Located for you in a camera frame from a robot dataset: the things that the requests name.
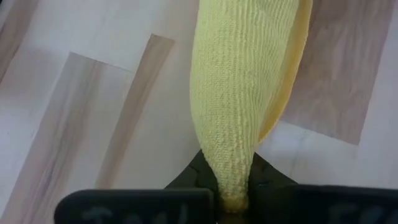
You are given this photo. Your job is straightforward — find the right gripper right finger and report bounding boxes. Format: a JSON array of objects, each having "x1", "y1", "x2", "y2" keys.
[{"x1": 248, "y1": 152, "x2": 299, "y2": 188}]

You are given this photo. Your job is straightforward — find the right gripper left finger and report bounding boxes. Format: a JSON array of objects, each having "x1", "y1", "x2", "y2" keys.
[{"x1": 164, "y1": 149, "x2": 219, "y2": 191}]

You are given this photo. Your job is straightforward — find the yellow microfiber towel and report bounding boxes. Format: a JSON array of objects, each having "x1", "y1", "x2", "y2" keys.
[{"x1": 189, "y1": 0, "x2": 313, "y2": 215}]

